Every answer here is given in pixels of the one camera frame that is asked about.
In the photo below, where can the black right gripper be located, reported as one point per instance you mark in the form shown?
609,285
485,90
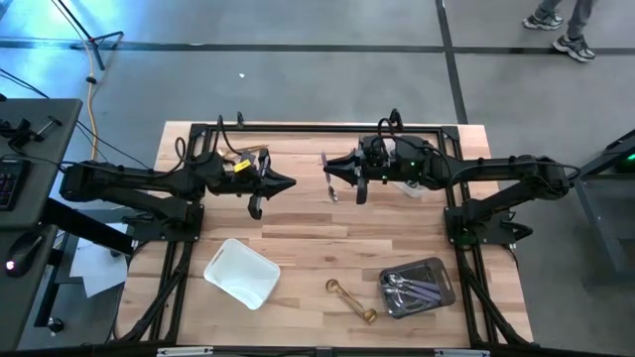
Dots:
402,158

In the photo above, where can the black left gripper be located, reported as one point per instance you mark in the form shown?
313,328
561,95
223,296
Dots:
238,181

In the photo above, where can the dark grey translucent bin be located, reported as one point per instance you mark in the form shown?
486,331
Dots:
441,270

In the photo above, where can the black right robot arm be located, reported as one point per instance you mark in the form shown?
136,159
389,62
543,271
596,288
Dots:
496,166

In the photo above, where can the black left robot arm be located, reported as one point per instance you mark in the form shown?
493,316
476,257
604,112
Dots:
124,176

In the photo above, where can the yellow label tag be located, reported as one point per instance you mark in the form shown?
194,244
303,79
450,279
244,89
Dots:
242,166

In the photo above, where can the clear plastic bin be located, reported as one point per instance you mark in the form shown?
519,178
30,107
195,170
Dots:
412,189

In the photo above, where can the white plastic bin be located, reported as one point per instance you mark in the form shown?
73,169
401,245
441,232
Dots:
243,273

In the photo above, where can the black desk support beam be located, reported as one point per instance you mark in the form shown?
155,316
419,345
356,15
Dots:
89,233

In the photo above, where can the white paper sheet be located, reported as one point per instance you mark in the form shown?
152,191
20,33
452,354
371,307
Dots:
96,268

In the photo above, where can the black tripod stand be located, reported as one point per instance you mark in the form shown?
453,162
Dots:
97,54

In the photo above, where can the grey desk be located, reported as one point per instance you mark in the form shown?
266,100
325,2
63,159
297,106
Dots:
44,139

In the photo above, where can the person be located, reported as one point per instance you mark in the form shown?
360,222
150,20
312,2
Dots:
575,47

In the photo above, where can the black desk clamp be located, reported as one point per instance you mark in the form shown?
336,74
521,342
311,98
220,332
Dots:
22,134

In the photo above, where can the black desk leg with caster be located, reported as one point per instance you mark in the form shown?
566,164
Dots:
54,324

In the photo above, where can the black side table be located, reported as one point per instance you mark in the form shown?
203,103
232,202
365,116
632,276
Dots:
602,233

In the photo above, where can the black computer mouse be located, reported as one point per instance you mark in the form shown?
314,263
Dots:
22,253

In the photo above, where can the black keyboard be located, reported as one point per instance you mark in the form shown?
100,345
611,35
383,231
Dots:
10,183

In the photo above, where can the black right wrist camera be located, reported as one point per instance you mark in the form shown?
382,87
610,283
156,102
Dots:
361,193

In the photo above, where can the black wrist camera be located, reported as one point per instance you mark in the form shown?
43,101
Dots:
255,205
361,193

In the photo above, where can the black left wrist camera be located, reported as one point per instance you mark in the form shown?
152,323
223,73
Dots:
255,205

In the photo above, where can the black aluminium table frame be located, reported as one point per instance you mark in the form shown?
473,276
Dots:
307,128

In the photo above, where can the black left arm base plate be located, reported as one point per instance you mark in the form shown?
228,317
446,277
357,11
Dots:
149,230

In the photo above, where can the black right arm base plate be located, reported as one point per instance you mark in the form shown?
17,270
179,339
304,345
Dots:
496,233

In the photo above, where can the silver bracket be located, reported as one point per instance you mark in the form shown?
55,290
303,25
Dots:
461,353
183,352

